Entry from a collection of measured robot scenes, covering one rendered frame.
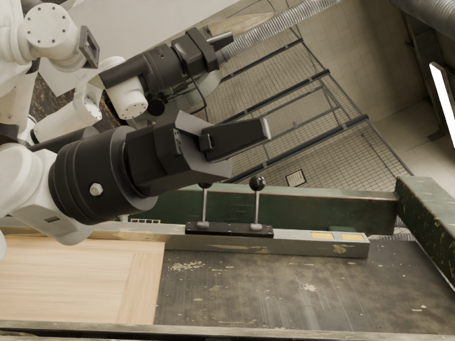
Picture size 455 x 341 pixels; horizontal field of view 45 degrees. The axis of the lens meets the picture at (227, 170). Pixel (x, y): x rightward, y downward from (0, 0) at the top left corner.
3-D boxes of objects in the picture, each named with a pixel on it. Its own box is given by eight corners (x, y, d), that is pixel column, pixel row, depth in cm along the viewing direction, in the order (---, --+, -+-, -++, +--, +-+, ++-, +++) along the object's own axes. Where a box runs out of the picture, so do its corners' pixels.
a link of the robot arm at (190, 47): (199, 50, 124) (152, 72, 122) (190, 15, 116) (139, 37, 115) (223, 81, 116) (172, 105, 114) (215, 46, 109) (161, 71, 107)
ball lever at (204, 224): (193, 231, 125) (197, 173, 127) (210, 231, 125) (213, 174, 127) (194, 230, 121) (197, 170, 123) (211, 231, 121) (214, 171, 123)
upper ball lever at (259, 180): (246, 233, 125) (248, 176, 128) (263, 234, 126) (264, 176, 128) (248, 232, 122) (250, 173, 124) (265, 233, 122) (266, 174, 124)
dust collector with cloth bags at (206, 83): (110, 61, 718) (260, -19, 690) (137, 104, 752) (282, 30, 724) (101, 99, 599) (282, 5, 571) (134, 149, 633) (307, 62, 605)
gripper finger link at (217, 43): (233, 41, 118) (208, 53, 117) (231, 30, 116) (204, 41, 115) (236, 45, 117) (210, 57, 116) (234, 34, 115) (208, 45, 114)
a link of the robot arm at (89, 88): (147, 94, 115) (97, 128, 117) (129, 60, 117) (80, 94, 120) (133, 86, 109) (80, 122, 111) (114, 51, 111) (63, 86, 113)
